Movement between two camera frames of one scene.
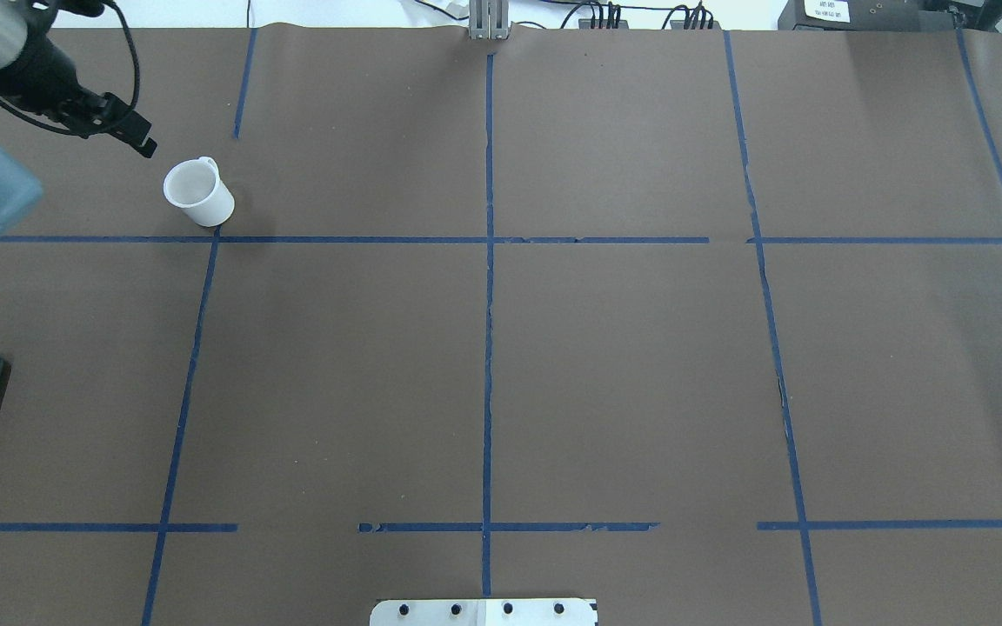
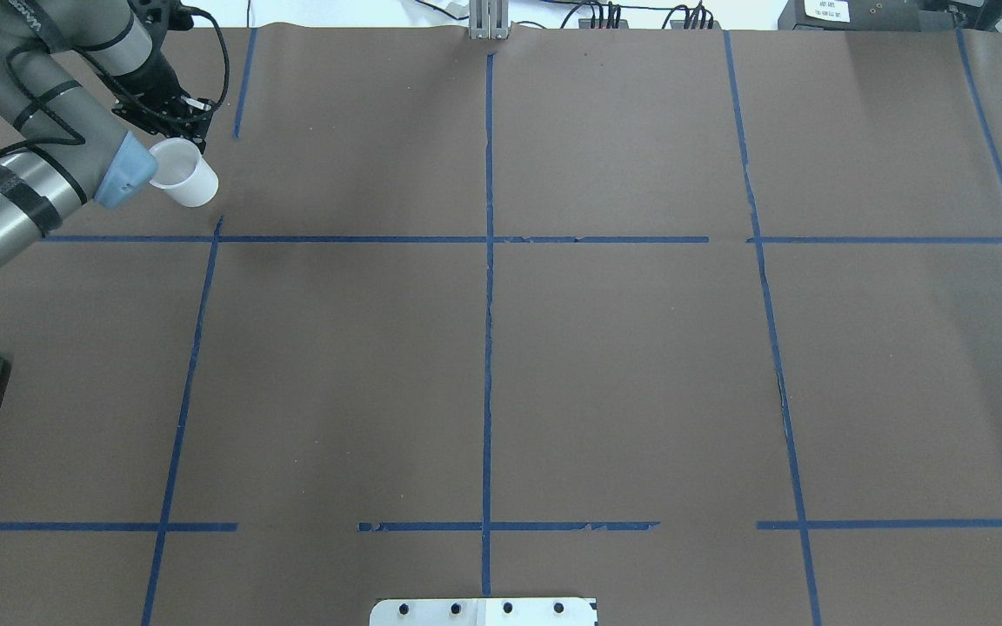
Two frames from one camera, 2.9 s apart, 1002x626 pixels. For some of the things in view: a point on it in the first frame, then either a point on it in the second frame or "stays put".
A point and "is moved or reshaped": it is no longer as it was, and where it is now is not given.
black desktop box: (871, 16) stays put
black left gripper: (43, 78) to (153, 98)
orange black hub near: (694, 24) stays put
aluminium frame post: (489, 19) stays put
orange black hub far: (603, 24) stays put
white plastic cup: (194, 184) is moved or reshaped
